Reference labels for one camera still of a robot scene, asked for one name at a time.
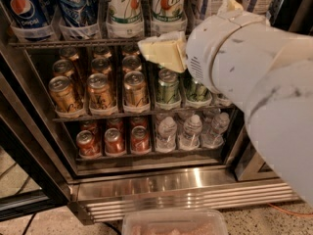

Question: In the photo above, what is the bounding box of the red can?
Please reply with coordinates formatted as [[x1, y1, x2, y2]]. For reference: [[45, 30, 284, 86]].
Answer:
[[76, 130, 100, 158], [105, 128, 125, 155], [131, 125, 150, 153]]

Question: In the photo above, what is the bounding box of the green can front left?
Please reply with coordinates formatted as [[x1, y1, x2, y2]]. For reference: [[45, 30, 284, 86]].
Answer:
[[156, 69, 179, 104]]

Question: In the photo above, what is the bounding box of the gold can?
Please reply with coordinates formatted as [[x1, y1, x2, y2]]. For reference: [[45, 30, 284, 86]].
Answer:
[[52, 60, 77, 82], [122, 55, 142, 73], [48, 75, 83, 113], [91, 57, 112, 75], [124, 71, 148, 107], [87, 73, 115, 110]]

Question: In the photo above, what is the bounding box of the gold can front left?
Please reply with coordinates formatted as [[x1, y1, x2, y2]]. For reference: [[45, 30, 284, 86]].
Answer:
[[48, 75, 83, 113]]

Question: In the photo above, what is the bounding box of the gold can front middle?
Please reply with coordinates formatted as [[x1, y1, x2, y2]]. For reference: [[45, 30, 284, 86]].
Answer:
[[87, 73, 115, 110]]

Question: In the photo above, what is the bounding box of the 7up can shelf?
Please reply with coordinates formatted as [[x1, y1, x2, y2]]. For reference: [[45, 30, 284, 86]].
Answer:
[[152, 0, 184, 23], [107, 0, 141, 24]]

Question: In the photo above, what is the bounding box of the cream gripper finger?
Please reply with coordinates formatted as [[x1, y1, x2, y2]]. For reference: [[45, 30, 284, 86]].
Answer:
[[217, 0, 244, 14], [138, 31, 187, 73]]

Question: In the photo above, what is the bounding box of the clear plastic container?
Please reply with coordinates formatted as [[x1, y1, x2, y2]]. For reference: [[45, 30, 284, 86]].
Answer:
[[121, 210, 229, 235]]

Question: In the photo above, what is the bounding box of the black cable on floor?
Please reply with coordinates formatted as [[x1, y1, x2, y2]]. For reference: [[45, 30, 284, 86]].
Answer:
[[21, 212, 37, 235]]

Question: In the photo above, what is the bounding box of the water bottle right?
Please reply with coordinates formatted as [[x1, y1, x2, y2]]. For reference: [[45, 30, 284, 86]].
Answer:
[[201, 113, 230, 149]]

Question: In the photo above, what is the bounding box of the red can front left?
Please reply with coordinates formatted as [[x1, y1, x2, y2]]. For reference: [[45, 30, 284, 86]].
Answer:
[[76, 130, 100, 158]]

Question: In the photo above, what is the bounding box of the green can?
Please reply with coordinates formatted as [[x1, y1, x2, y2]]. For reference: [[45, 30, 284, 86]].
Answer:
[[186, 77, 208, 102], [156, 69, 179, 104]]

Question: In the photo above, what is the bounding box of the green can front right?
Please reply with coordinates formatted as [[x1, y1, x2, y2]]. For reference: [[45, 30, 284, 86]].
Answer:
[[186, 77, 208, 102]]

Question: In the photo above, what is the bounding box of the red can front right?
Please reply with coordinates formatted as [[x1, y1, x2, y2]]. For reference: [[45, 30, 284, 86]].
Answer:
[[131, 125, 150, 153]]

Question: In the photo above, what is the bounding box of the stainless steel fridge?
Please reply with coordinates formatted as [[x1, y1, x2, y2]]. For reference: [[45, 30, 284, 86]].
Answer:
[[0, 0, 313, 225]]

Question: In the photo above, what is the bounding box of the water bottle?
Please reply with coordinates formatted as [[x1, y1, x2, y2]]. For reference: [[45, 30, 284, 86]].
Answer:
[[179, 115, 202, 151], [201, 113, 230, 149], [156, 117, 177, 153]]

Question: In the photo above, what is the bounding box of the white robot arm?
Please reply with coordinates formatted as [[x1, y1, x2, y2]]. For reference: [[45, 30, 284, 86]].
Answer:
[[138, 9, 313, 205]]

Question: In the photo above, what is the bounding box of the water bottle left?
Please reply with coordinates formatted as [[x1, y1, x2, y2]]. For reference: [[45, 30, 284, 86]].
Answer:
[[156, 117, 177, 153]]

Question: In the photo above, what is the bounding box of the red can front middle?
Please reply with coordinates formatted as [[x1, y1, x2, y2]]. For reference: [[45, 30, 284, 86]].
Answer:
[[105, 128, 125, 155]]

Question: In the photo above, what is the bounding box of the orange cable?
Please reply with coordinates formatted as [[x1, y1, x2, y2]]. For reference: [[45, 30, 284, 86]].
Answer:
[[267, 203, 313, 218]]

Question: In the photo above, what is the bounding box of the gold can front right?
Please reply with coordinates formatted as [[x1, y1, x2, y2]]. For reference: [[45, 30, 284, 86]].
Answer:
[[124, 71, 148, 107]]

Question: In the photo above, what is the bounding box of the water bottle middle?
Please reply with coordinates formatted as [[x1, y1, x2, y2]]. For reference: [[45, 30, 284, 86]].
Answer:
[[179, 115, 202, 151]]

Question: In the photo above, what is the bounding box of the open fridge door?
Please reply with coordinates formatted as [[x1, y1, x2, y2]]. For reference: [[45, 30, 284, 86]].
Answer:
[[0, 74, 70, 221]]

